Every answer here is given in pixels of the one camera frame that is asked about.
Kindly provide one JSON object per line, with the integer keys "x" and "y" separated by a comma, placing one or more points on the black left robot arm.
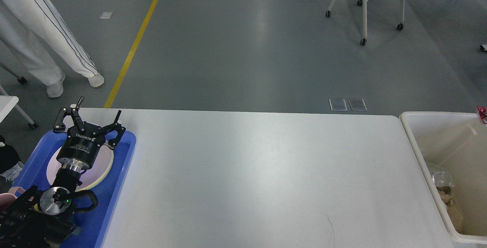
{"x": 42, "y": 218}

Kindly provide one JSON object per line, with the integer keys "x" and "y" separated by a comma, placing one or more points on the person in white tracksuit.
{"x": 24, "y": 23}

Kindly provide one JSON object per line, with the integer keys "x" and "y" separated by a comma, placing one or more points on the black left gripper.
{"x": 80, "y": 149}

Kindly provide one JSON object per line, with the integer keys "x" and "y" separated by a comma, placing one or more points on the blue plastic tray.
{"x": 93, "y": 224}

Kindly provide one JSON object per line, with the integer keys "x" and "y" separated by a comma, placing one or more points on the white side table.
{"x": 9, "y": 102}

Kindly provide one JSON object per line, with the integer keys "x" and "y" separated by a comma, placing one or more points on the pink plate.
{"x": 54, "y": 165}

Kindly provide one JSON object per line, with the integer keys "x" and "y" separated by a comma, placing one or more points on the white plastic bin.
{"x": 455, "y": 142}

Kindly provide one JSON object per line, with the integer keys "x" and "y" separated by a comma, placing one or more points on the brown paper front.
{"x": 452, "y": 207}

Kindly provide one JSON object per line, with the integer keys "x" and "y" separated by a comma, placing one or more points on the foil sheet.
{"x": 442, "y": 179}

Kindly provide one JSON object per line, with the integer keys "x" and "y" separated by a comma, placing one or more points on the crushed red can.
{"x": 482, "y": 114}

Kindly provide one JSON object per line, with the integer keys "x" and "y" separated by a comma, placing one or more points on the yellow plate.
{"x": 99, "y": 171}

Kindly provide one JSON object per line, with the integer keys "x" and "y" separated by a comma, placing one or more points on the pink ribbed mug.
{"x": 7, "y": 198}

